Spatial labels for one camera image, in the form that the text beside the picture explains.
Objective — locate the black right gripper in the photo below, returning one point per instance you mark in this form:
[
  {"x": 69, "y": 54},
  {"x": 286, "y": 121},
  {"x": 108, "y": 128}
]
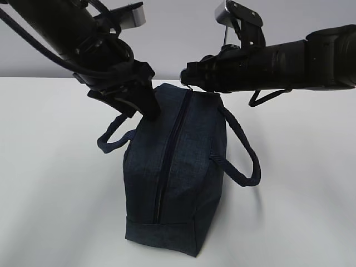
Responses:
[{"x": 214, "y": 73}]

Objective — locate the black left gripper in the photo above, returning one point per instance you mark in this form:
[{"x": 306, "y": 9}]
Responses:
[{"x": 129, "y": 90}]

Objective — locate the navy blue lunch bag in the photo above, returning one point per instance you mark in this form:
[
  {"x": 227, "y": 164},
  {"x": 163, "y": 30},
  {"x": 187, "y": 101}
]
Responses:
[{"x": 173, "y": 168}]

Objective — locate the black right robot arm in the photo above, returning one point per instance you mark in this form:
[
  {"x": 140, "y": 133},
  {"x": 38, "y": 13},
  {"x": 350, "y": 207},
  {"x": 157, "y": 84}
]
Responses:
[{"x": 325, "y": 60}]

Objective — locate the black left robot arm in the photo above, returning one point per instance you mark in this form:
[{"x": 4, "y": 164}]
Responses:
[{"x": 84, "y": 38}]

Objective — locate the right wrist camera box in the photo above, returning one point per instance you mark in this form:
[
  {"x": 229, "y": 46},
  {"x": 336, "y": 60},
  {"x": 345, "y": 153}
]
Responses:
[{"x": 246, "y": 23}]

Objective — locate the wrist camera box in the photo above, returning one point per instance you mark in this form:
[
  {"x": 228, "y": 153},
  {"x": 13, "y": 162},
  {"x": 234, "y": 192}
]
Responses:
[
  {"x": 126, "y": 17},
  {"x": 246, "y": 23}
]

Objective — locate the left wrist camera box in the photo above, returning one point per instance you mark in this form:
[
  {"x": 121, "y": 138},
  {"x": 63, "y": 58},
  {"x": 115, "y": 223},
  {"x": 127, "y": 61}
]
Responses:
[{"x": 126, "y": 17}]

